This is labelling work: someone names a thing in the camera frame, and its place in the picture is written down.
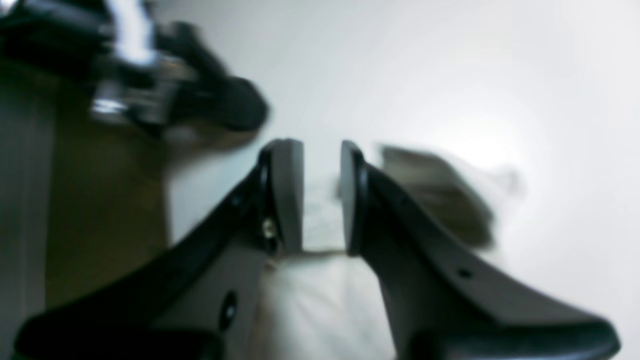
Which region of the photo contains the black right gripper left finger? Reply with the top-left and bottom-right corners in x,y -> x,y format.
14,139 -> 304,360

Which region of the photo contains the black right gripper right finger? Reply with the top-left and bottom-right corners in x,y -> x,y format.
340,141 -> 621,360

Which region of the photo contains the white t-shirt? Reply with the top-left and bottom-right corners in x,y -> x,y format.
246,143 -> 509,360

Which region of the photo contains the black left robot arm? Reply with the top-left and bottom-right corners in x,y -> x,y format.
1,0 -> 269,136

